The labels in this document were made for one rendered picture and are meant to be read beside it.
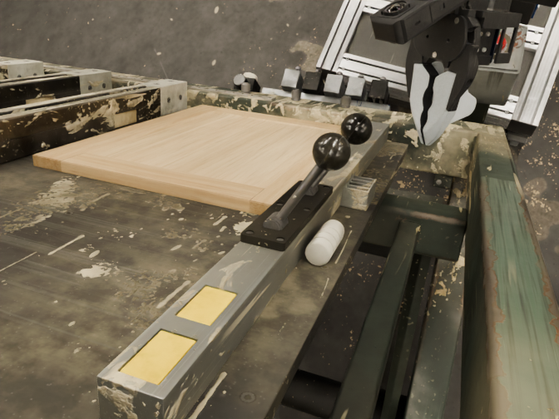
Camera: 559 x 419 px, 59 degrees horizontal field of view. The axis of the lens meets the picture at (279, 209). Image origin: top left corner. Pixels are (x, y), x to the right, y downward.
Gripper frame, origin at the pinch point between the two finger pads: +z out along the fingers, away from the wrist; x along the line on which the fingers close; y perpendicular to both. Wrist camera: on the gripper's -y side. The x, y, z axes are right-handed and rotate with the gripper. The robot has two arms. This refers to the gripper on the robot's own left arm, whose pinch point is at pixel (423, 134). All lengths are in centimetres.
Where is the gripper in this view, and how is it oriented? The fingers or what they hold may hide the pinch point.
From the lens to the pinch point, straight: 60.5
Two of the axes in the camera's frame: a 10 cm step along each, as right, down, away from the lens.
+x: -4.9, -4.1, 7.7
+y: 8.7, -1.6, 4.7
